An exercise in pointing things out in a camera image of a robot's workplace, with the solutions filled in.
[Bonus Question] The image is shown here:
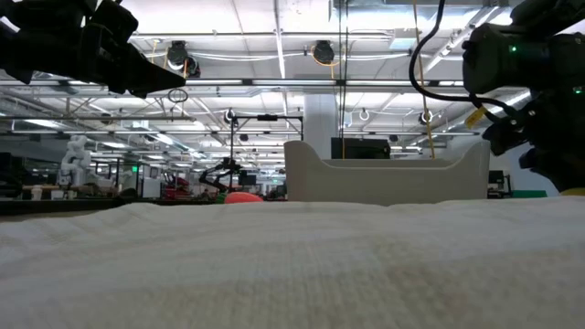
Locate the yellow cable tag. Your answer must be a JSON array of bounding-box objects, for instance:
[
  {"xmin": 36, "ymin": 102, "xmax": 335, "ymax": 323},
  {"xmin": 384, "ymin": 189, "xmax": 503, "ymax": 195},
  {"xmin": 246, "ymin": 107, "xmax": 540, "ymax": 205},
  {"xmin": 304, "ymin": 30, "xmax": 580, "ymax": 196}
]
[{"xmin": 464, "ymin": 105, "xmax": 489, "ymax": 130}]

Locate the yellow hanging cable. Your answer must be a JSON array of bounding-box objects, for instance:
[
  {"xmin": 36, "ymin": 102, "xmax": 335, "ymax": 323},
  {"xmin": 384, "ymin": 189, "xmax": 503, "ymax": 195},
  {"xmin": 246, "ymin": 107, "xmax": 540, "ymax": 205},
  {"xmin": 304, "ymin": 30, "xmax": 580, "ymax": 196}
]
[{"xmin": 412, "ymin": 0, "xmax": 437, "ymax": 160}]

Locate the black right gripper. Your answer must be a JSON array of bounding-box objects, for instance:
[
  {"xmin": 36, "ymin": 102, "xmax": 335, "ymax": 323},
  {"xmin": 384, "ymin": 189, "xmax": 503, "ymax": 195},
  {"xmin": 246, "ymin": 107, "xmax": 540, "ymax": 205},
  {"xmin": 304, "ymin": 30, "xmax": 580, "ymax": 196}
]
[{"xmin": 481, "ymin": 92, "xmax": 585, "ymax": 192}]

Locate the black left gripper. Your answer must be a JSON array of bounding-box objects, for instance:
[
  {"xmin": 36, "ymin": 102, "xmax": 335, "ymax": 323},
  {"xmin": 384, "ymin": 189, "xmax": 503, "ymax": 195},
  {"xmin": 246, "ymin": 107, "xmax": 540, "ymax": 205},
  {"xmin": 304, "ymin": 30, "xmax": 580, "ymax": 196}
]
[{"xmin": 58, "ymin": 16, "xmax": 186, "ymax": 100}]

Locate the black ceiling cable reel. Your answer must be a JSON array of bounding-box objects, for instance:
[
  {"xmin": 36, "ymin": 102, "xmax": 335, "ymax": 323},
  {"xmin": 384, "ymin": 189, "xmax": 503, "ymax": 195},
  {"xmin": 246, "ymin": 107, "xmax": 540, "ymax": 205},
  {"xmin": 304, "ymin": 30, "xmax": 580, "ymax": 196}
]
[
  {"xmin": 312, "ymin": 39, "xmax": 336, "ymax": 65},
  {"xmin": 165, "ymin": 39, "xmax": 202, "ymax": 79}
]

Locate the orange toy vegetable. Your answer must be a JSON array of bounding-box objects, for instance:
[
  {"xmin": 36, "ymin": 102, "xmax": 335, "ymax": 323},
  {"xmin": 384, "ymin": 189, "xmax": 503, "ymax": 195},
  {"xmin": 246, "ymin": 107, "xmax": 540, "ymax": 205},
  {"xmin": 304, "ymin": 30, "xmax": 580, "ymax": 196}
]
[{"xmin": 214, "ymin": 191, "xmax": 265, "ymax": 205}]

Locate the black overhead rig frame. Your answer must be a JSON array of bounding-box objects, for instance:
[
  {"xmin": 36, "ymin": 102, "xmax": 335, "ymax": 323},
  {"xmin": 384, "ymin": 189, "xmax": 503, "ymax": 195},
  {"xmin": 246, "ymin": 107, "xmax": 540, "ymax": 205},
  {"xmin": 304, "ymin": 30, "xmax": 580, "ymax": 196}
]
[{"xmin": 229, "ymin": 113, "xmax": 305, "ymax": 161}]

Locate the white checked kitchen towel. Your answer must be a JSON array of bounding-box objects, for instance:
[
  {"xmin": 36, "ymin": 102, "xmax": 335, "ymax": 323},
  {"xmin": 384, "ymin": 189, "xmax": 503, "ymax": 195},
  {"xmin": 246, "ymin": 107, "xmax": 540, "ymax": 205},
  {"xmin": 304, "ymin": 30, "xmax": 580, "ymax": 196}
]
[{"xmin": 0, "ymin": 196, "xmax": 585, "ymax": 329}]

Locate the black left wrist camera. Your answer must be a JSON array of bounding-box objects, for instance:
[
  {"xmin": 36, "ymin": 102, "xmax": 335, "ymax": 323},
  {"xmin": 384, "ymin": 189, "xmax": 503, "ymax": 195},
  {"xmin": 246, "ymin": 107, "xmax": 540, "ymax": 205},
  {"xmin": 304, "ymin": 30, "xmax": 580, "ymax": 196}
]
[{"xmin": 89, "ymin": 0, "xmax": 140, "ymax": 47}]

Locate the black hanging cable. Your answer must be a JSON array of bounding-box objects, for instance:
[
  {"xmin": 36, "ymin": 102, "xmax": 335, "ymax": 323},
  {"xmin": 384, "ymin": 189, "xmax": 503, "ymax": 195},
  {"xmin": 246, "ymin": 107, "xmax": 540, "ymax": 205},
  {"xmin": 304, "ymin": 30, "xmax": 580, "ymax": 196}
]
[{"xmin": 336, "ymin": 0, "xmax": 350, "ymax": 160}]

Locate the translucent plastic tupperware container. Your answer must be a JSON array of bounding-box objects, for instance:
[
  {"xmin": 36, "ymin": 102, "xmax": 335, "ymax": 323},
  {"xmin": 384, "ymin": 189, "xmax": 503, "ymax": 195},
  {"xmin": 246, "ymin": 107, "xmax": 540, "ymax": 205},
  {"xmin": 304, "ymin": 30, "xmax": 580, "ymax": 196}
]
[{"xmin": 282, "ymin": 140, "xmax": 491, "ymax": 207}]

